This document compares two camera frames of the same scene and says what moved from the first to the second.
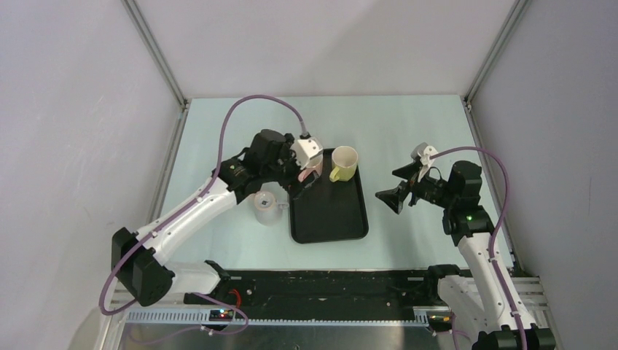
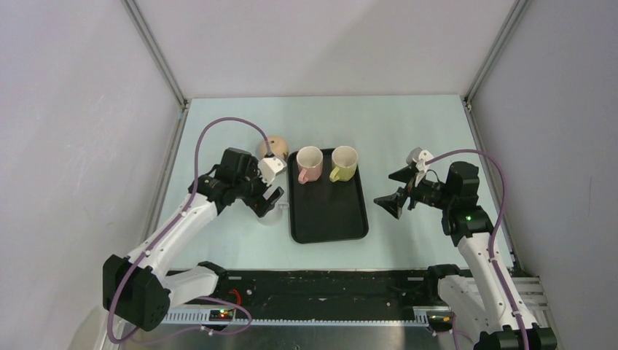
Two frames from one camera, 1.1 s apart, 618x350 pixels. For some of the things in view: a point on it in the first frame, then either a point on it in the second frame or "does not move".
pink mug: x=317 y=168 does not move
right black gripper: x=395 y=197 does not move
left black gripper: x=288 y=151 → x=259 y=206
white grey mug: x=268 y=210 does not move
